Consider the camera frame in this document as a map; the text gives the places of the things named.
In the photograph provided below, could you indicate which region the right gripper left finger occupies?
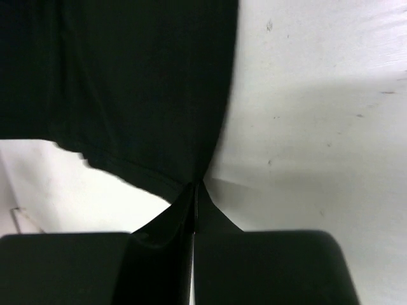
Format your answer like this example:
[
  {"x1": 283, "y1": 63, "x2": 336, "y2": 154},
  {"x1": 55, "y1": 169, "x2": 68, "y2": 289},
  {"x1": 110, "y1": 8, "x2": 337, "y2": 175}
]
[{"x1": 1, "y1": 186, "x2": 194, "y2": 304}]

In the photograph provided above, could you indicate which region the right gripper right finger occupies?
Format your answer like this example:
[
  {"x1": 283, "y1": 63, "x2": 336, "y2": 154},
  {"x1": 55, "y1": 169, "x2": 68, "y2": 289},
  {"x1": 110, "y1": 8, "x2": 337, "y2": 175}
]
[{"x1": 194, "y1": 184, "x2": 359, "y2": 305}]

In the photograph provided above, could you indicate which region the black tank top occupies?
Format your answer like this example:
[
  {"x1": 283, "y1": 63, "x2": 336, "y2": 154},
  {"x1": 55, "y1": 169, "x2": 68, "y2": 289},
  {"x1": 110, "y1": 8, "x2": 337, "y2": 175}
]
[{"x1": 1, "y1": 1, "x2": 238, "y2": 202}]

